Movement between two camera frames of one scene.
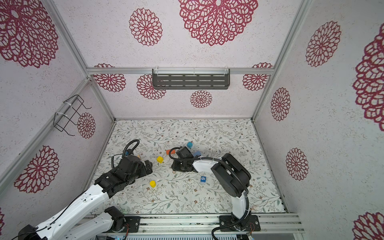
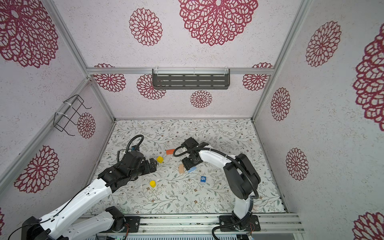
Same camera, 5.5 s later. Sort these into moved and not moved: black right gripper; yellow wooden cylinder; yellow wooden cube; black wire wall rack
Moved: black right gripper
Not moved: black wire wall rack; yellow wooden cube; yellow wooden cylinder
